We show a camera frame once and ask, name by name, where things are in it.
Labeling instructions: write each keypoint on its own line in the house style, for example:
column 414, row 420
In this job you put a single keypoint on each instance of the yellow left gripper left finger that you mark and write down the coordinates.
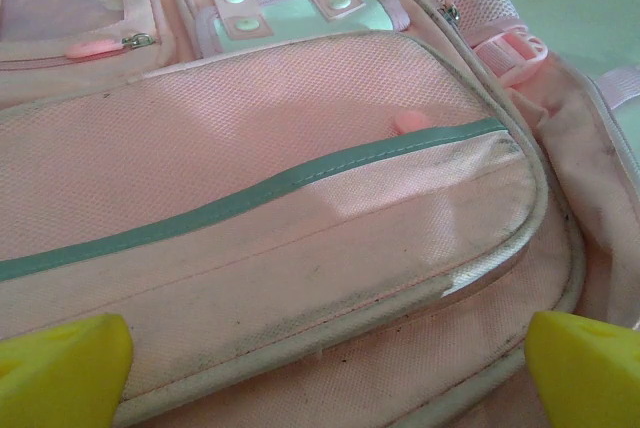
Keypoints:
column 55, row 378

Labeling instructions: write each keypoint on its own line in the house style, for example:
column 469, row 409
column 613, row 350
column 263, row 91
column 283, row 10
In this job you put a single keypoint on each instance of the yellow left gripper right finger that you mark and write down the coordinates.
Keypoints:
column 590, row 378

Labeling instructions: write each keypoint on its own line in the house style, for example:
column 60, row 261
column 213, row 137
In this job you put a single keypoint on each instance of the pink school backpack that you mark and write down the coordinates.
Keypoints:
column 250, row 148

